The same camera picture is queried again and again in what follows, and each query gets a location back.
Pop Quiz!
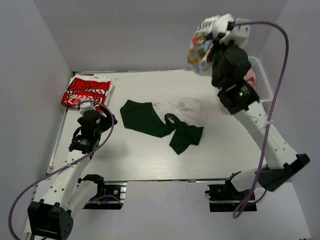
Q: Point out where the pink orange print t-shirt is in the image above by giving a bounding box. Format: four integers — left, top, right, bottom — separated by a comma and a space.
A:
243, 69, 256, 90

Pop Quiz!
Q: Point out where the white colourful print t-shirt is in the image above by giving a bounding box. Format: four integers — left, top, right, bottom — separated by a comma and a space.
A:
187, 13, 234, 76

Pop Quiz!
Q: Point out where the white green Charlie Brown t-shirt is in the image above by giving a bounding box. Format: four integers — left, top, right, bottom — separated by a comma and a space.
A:
120, 97, 206, 155

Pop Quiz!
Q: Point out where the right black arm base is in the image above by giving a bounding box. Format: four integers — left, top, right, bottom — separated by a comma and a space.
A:
205, 184, 250, 213

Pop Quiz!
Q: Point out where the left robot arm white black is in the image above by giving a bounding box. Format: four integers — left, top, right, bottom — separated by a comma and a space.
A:
27, 107, 117, 240

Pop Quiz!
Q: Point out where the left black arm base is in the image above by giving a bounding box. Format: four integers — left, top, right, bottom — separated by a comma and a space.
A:
83, 181, 127, 210

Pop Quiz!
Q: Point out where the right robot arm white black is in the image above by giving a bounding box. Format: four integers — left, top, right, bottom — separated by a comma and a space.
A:
209, 32, 310, 195

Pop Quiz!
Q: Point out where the white plastic basket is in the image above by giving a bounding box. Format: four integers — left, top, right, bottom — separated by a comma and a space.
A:
248, 56, 273, 103

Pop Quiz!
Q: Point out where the folded red white t-shirt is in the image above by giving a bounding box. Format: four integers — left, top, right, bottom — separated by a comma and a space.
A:
60, 74, 115, 108

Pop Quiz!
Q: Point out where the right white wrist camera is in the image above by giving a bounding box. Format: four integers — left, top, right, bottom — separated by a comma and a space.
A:
220, 18, 251, 48

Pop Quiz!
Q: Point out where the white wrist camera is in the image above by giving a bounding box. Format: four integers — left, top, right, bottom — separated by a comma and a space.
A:
76, 102, 96, 116
220, 18, 251, 48

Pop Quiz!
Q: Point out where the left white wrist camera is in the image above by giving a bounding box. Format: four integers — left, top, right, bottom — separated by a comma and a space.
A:
76, 102, 96, 116

